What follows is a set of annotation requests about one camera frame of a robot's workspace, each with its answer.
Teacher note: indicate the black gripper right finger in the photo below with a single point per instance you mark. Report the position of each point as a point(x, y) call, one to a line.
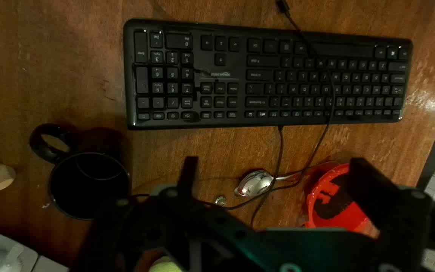
point(373, 194)

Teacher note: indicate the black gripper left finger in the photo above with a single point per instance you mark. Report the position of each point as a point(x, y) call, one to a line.
point(188, 176)

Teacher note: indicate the small metal nut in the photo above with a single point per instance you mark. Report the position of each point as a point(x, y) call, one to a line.
point(221, 200)

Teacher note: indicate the red plastic bowl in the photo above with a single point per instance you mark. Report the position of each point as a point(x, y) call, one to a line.
point(317, 182)

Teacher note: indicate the silver metal spoon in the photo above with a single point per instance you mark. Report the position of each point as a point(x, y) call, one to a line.
point(253, 183)

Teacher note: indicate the black computer keyboard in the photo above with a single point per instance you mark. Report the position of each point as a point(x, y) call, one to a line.
point(177, 81)

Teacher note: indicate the black mug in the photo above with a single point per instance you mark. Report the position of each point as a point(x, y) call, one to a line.
point(89, 191)

